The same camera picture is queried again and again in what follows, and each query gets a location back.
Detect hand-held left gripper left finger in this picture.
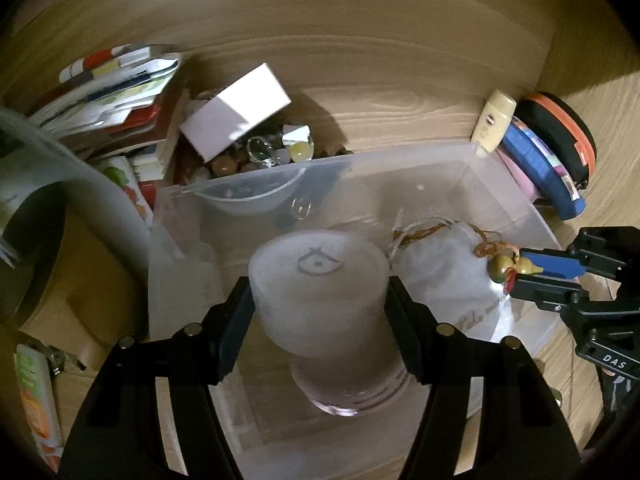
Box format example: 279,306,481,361
57,276,261,480

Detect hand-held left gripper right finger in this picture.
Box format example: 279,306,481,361
385,276,583,480

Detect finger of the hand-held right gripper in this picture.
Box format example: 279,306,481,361
505,277,593,313
520,227,640,281

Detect yellow gourd charm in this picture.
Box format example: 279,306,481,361
472,240,545,283

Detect white drawstring pouch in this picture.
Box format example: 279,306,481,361
390,220,521,346

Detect frosted white lidded jar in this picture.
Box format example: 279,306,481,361
247,230,416,417

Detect clear plastic storage container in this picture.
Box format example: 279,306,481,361
147,141,583,480

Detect pink pouch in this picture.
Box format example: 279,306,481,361
492,150,538,198

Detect blue fabric pouch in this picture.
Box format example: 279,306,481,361
500,117,587,221

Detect black orange zip case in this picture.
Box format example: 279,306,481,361
515,91,598,191

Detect cream lotion tube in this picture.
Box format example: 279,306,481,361
470,89,517,153

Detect pile of beads and stones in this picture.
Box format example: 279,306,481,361
175,120,353,181

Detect fruit printed carton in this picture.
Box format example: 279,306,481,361
97,155,153,231

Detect brown mug with paper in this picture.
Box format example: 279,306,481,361
0,105,151,271

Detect orange green snack packet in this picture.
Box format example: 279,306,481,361
14,344,63,471

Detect white cardboard box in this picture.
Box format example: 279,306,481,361
179,62,292,163

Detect stack of books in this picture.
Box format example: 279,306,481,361
27,44,191,181

